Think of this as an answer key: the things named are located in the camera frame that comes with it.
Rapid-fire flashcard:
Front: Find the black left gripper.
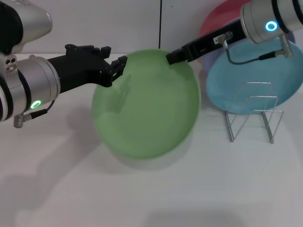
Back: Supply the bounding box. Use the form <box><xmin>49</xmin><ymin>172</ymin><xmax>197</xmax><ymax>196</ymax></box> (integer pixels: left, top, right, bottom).
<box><xmin>46</xmin><ymin>43</ymin><xmax>129</xmax><ymax>93</ymax></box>

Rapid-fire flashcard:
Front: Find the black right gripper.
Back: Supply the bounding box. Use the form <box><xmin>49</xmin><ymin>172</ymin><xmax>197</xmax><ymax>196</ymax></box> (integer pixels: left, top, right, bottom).
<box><xmin>166</xmin><ymin>18</ymin><xmax>248</xmax><ymax>66</ymax></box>

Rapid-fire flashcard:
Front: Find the green plastic plate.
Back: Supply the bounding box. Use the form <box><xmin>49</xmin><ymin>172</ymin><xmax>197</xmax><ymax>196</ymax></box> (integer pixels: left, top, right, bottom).
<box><xmin>91</xmin><ymin>48</ymin><xmax>201</xmax><ymax>160</ymax></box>

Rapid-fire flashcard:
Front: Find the purple plastic plate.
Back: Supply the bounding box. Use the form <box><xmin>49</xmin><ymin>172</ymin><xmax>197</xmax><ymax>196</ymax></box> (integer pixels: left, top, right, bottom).
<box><xmin>201</xmin><ymin>28</ymin><xmax>296</xmax><ymax>74</ymax></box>

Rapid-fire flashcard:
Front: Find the red plastic plate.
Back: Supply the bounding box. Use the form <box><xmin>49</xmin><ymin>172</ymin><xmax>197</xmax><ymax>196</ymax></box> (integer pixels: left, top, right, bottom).
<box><xmin>199</xmin><ymin>0</ymin><xmax>251</xmax><ymax>38</ymax></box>

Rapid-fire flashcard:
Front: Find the teal plastic plate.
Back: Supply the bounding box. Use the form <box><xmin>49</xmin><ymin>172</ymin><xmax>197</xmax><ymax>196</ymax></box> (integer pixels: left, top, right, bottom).
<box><xmin>205</xmin><ymin>37</ymin><xmax>303</xmax><ymax>115</ymax></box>

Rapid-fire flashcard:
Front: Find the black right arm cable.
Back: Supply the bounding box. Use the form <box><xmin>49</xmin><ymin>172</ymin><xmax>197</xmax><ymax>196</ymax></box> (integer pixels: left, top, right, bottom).
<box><xmin>217</xmin><ymin>32</ymin><xmax>296</xmax><ymax>65</ymax></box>

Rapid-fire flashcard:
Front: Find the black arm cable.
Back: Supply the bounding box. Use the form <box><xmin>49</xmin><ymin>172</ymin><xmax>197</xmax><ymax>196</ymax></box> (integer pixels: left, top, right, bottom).
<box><xmin>217</xmin><ymin>32</ymin><xmax>296</xmax><ymax>65</ymax></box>
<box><xmin>13</xmin><ymin>99</ymin><xmax>57</xmax><ymax>129</ymax></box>

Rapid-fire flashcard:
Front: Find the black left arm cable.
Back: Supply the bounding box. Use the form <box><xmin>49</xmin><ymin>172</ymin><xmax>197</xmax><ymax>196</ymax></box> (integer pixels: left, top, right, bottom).
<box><xmin>13</xmin><ymin>99</ymin><xmax>57</xmax><ymax>129</ymax></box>

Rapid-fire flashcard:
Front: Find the silver wire plate rack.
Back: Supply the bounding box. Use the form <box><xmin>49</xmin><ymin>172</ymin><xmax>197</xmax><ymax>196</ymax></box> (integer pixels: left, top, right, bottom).
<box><xmin>223</xmin><ymin>81</ymin><xmax>285</xmax><ymax>144</ymax></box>

